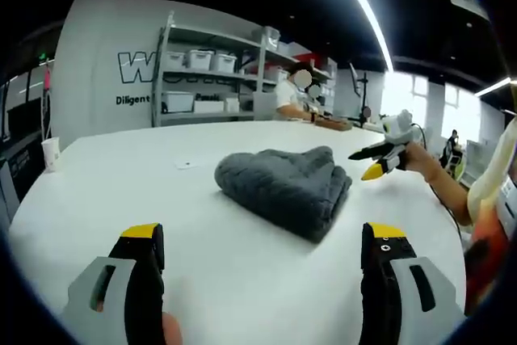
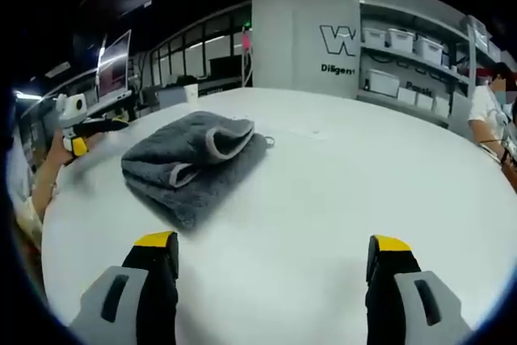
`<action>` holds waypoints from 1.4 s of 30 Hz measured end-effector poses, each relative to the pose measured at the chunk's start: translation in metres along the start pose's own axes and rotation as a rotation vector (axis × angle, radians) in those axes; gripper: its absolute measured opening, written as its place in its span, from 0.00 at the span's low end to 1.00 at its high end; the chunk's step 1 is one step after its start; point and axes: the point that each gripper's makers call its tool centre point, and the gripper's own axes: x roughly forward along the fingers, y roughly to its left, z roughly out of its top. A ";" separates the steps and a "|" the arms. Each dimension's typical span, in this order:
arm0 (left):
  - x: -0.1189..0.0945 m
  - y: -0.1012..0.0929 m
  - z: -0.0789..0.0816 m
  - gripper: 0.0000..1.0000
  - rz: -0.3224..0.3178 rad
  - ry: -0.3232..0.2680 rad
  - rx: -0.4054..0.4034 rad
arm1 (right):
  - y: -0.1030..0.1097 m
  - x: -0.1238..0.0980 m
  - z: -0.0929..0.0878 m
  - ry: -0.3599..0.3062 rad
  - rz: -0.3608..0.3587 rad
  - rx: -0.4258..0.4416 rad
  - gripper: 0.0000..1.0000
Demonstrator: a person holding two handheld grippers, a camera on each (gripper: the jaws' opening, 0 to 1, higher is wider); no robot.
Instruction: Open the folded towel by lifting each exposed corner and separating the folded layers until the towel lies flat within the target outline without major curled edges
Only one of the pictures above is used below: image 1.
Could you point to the grey metal shelving unit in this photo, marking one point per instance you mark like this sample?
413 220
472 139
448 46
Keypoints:
258 58

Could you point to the green office chair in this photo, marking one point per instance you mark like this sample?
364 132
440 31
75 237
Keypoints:
457 165

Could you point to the brown wooden tray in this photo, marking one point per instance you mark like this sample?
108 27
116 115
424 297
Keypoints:
333 123

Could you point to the short ceiling light strip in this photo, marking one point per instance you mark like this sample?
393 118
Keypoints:
494 87

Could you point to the grey chest-worn device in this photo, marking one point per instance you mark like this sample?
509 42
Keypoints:
508 203

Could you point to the long ceiling light strip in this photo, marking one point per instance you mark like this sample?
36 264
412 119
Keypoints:
365 1

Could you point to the white paper cup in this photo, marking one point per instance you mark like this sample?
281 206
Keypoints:
51 155

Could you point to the small white card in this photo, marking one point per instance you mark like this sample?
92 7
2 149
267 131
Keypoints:
183 164

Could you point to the group of white storage boxes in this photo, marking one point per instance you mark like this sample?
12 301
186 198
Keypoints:
200 60

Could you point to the person's right hand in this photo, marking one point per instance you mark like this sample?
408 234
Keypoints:
418 159

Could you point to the grey towel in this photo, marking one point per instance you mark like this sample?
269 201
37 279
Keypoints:
282 187

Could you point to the person's left hand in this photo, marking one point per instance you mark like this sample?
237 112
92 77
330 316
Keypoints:
171 331

